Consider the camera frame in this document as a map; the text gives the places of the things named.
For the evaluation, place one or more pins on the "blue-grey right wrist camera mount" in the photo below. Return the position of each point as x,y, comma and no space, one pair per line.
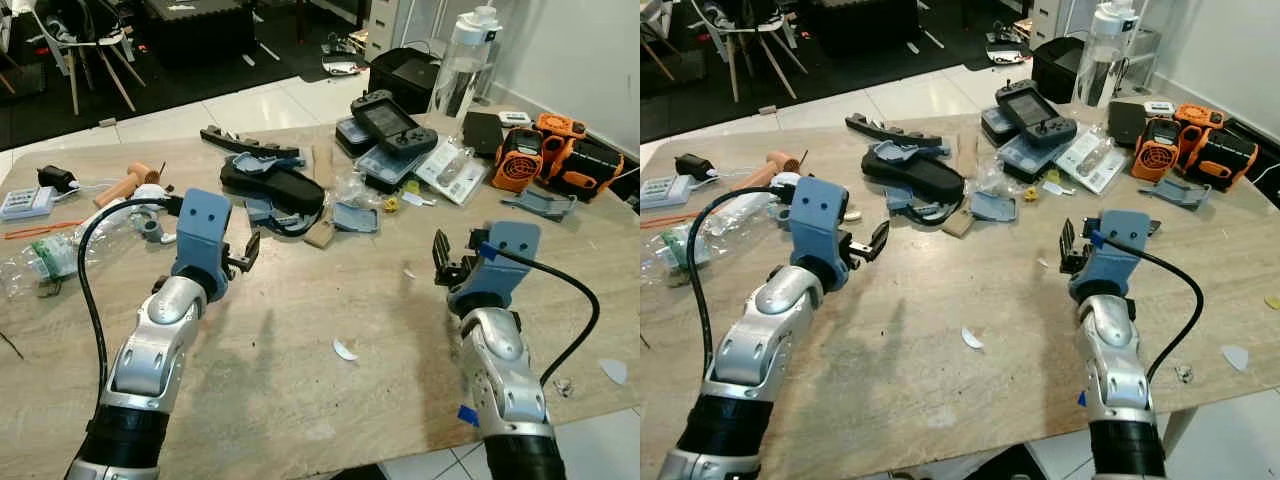
1120,255
505,260

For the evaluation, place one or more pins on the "orange black power tool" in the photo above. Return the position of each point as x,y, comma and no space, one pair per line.
592,165
1225,155

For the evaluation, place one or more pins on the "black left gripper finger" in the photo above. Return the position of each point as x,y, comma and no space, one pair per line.
882,234
256,241
249,259
873,253

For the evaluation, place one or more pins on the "white paper scrap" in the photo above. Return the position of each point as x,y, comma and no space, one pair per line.
613,371
1236,358
345,350
972,338

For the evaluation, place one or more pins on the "small black box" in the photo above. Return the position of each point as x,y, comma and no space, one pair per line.
1125,120
482,132

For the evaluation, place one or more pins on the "long grey plastic bracket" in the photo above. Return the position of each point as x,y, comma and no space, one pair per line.
540,205
1175,194

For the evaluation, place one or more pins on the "crushed clear plastic bottle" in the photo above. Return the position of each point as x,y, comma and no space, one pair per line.
45,258
668,255

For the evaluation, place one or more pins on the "flat wooden stick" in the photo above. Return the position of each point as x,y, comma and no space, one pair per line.
966,155

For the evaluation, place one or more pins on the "small wooden block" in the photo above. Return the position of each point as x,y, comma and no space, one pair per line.
956,222
319,232

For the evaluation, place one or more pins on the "white power strip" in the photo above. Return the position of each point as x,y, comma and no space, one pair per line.
25,202
662,192

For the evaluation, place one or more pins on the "blue-grey small box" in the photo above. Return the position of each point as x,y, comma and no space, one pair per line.
994,125
348,135

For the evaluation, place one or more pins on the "small white flat device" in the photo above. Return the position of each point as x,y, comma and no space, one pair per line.
514,117
1159,106

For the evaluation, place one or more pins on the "white chair wooden legs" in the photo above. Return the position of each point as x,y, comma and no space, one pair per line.
85,40
745,30

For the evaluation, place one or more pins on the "large black box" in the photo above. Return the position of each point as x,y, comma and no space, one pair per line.
1055,70
400,78

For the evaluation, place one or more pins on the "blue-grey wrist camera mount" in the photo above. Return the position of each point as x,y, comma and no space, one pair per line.
203,225
505,260
1120,255
815,215

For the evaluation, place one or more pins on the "clear blister package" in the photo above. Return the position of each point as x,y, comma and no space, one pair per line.
1090,160
452,172

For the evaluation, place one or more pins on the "orange black round device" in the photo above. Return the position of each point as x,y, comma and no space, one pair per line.
560,126
1196,115

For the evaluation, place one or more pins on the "orange band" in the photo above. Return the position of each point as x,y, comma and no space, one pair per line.
40,230
655,220

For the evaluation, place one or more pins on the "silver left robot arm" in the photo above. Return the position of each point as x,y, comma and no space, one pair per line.
740,360
145,350

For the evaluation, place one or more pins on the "black pouch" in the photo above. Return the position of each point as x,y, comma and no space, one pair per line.
915,175
272,187

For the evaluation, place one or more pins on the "clear water bottle white cap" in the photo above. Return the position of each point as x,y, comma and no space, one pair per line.
462,65
1105,60

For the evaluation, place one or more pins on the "black white floor item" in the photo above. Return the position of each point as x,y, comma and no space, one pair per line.
1006,48
343,58

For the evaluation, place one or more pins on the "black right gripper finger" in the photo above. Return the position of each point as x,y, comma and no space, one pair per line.
1068,243
472,240
441,250

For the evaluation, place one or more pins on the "white drawer cabinet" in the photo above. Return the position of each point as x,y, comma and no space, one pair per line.
382,28
1047,22

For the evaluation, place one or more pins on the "black handheld game console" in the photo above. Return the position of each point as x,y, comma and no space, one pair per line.
1035,115
392,122

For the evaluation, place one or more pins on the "small grey plastic part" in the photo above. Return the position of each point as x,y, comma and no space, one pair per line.
355,216
993,206

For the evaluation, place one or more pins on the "small crumpled foil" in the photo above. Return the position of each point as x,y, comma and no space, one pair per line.
564,387
1185,374

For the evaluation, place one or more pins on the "black power adapter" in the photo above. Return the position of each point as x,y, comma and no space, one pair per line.
692,166
55,178

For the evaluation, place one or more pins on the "orange device with fan grille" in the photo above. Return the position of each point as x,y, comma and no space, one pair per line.
1158,155
517,162

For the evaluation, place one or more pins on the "clear plastic case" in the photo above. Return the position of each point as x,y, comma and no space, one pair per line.
1025,160
385,170

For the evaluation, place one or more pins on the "black cabinet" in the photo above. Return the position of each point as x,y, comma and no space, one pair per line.
865,25
195,30

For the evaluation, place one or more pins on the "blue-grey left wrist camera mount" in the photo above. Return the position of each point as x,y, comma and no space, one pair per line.
203,225
815,215

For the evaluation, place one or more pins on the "long black tool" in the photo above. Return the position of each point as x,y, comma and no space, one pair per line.
245,143
890,132

